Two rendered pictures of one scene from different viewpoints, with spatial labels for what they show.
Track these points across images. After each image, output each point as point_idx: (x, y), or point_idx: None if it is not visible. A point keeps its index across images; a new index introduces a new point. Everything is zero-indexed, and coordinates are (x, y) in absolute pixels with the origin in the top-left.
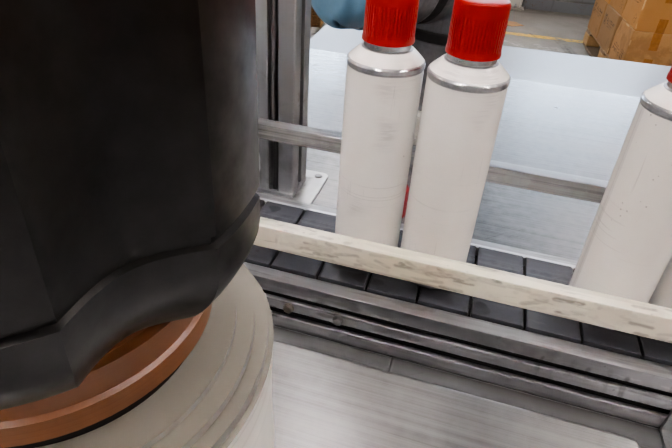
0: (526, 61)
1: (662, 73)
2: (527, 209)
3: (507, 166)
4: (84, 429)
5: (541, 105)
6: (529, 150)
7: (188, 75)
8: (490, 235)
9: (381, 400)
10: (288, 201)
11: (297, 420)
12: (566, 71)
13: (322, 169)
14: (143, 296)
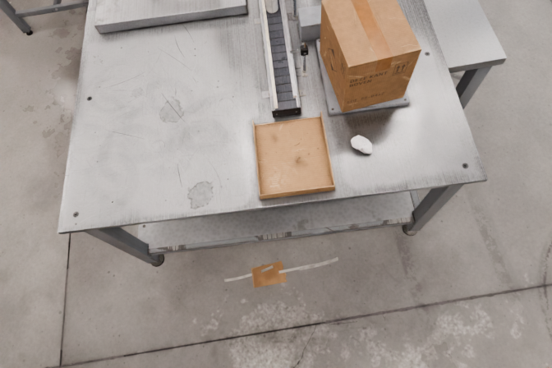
0: None
1: (473, 21)
2: None
3: None
4: None
5: None
6: None
7: None
8: None
9: None
10: None
11: None
12: None
13: None
14: None
